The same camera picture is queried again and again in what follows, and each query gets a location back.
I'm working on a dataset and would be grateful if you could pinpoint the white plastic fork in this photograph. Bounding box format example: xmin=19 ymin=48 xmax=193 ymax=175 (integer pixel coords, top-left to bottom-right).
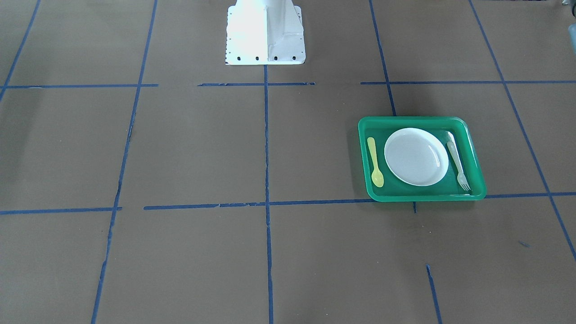
xmin=446 ymin=132 xmax=471 ymax=192

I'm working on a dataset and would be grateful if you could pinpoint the yellow plastic spoon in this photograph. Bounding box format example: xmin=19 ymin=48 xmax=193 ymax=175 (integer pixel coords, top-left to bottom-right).
xmin=367 ymin=137 xmax=384 ymax=187

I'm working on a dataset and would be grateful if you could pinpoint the long vertical blue tape strip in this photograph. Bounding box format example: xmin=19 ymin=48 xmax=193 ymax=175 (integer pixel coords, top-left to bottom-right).
xmin=263 ymin=65 xmax=274 ymax=324

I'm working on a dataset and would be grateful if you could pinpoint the green plastic tray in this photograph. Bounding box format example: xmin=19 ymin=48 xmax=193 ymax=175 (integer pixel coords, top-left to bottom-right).
xmin=358 ymin=116 xmax=487 ymax=202

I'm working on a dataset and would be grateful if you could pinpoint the white round plate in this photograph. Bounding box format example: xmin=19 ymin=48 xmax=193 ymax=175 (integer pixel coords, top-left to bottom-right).
xmin=383 ymin=128 xmax=449 ymax=187

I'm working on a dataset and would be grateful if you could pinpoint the long horizontal blue tape strip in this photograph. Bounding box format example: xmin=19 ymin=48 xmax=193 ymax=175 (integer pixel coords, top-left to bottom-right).
xmin=143 ymin=191 xmax=576 ymax=211

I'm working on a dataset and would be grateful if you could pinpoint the grey object at edge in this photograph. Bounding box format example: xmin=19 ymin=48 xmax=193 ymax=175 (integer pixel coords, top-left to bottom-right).
xmin=568 ymin=23 xmax=576 ymax=47

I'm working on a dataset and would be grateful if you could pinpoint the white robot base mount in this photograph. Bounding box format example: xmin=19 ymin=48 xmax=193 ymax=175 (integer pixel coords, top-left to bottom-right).
xmin=225 ymin=0 xmax=306 ymax=66

